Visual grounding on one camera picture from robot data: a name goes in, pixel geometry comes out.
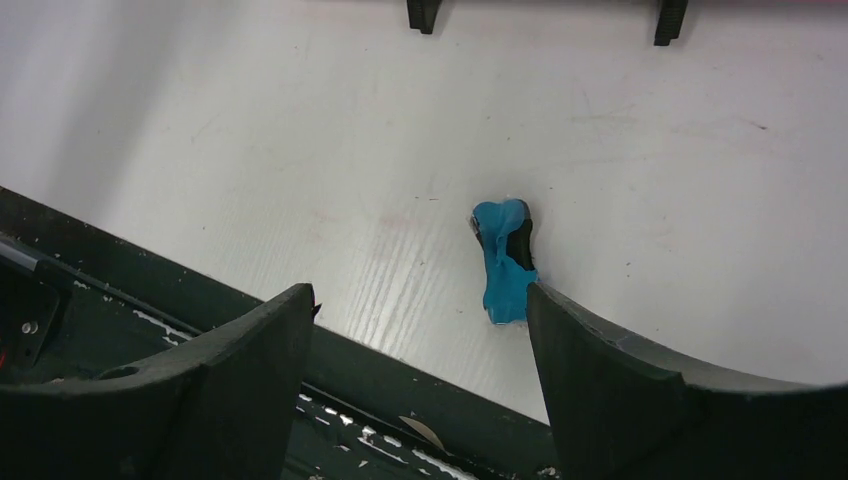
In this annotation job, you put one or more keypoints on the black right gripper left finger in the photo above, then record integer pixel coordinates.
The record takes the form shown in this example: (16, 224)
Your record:
(220, 406)

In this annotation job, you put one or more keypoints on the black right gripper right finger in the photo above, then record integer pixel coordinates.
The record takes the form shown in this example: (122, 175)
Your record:
(622, 406)

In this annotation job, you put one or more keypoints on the blue black whiteboard eraser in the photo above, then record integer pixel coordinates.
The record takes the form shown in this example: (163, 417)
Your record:
(503, 231)

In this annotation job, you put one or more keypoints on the black board foot right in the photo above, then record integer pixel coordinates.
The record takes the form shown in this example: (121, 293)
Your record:
(671, 14)

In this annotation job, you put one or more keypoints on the black board foot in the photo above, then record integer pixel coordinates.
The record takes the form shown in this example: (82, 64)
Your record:
(422, 15)
(671, 14)

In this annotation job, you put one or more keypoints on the black board foot left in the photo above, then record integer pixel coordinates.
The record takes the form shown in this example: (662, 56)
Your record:
(422, 15)

